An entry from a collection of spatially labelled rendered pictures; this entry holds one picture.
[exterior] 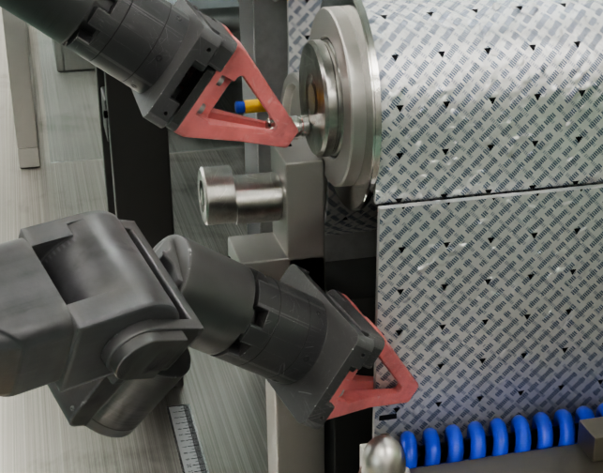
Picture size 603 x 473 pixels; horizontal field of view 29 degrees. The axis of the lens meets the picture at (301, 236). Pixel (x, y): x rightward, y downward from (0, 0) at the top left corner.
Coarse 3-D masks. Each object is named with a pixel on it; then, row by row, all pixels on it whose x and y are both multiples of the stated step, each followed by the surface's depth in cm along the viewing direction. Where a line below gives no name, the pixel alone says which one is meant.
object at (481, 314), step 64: (512, 192) 74; (576, 192) 74; (384, 256) 73; (448, 256) 74; (512, 256) 75; (576, 256) 76; (384, 320) 75; (448, 320) 76; (512, 320) 77; (576, 320) 78; (384, 384) 77; (448, 384) 78; (512, 384) 79; (576, 384) 80
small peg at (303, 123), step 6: (306, 114) 77; (270, 120) 76; (294, 120) 76; (300, 120) 76; (306, 120) 76; (270, 126) 76; (300, 126) 76; (306, 126) 76; (300, 132) 76; (306, 132) 76
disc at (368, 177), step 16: (336, 0) 75; (352, 0) 71; (352, 16) 71; (368, 32) 69; (368, 48) 69; (368, 64) 69; (368, 80) 69; (368, 96) 70; (368, 112) 70; (368, 128) 70; (368, 144) 71; (368, 160) 71; (368, 176) 71; (352, 192) 76; (368, 192) 72; (352, 208) 76
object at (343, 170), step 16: (320, 16) 75; (336, 16) 72; (320, 32) 76; (336, 32) 72; (352, 32) 71; (336, 48) 72; (352, 48) 71; (352, 64) 70; (352, 80) 70; (352, 96) 70; (352, 112) 70; (352, 128) 71; (352, 144) 71; (336, 160) 75; (352, 160) 72; (336, 176) 76; (352, 176) 74
